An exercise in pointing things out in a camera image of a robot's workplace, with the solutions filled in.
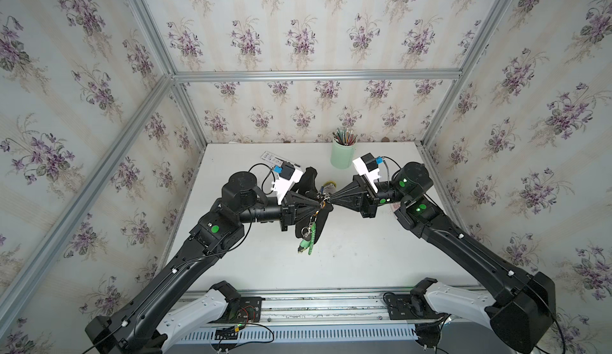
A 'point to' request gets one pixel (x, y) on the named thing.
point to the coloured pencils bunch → (344, 137)
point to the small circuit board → (229, 333)
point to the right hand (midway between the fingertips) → (336, 202)
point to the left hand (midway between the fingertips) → (321, 212)
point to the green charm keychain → (308, 234)
